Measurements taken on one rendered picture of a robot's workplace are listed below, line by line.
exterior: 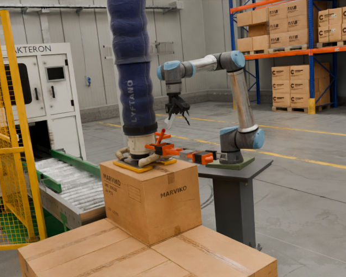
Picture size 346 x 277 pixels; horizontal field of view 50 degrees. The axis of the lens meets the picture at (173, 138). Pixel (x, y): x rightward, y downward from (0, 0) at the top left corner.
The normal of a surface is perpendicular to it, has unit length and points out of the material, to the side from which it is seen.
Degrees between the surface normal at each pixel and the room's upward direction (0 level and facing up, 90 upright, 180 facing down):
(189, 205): 90
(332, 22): 93
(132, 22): 72
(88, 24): 90
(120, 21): 76
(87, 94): 90
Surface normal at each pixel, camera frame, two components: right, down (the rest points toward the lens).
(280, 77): -0.81, 0.23
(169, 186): 0.57, 0.11
